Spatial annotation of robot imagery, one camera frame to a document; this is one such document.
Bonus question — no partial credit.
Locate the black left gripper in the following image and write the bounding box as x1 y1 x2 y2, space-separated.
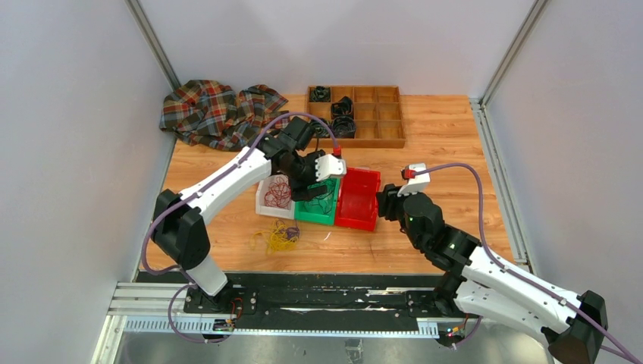
281 150 329 202

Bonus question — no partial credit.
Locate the red cable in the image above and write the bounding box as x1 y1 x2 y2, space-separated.
263 174 293 209

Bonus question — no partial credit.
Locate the yellow cable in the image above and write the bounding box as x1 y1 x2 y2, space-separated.
249 218 301 256

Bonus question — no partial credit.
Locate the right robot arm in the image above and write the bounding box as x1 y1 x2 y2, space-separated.
376 184 607 363

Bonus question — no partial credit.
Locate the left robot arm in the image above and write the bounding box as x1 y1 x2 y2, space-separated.
144 116 327 313

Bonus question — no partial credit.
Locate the red plastic bin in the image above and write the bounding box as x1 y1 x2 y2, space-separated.
334 168 381 231

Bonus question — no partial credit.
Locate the white plastic bin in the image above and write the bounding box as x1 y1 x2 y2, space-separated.
255 174 295 220

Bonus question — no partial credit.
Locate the green plastic bin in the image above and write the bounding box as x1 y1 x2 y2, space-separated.
294 178 340 226

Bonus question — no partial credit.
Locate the rolled dark tie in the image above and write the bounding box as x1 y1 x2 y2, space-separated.
331 115 357 139
309 86 331 102
331 96 354 119
309 118 332 139

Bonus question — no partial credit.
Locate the wooden compartment tray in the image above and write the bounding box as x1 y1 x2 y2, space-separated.
306 85 406 149

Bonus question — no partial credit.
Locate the plaid cloth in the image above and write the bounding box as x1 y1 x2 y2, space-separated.
158 80 288 152

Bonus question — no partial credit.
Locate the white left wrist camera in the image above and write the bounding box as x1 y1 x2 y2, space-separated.
315 154 347 182

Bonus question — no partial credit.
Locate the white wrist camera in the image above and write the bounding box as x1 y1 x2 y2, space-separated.
315 154 347 182
397 163 431 196

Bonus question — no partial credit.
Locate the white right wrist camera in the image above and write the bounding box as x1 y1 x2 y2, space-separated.
397 163 431 196

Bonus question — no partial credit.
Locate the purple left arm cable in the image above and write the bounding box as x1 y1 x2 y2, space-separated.
140 111 343 345

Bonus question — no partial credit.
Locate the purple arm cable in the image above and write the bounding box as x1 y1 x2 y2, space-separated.
400 162 643 364
140 111 343 345

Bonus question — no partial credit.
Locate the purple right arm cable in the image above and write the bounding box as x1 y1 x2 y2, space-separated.
400 162 643 364

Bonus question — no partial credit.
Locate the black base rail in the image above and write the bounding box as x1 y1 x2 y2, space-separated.
135 271 483 347

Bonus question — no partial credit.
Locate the aluminium frame profile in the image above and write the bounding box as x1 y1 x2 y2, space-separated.
95 281 569 364

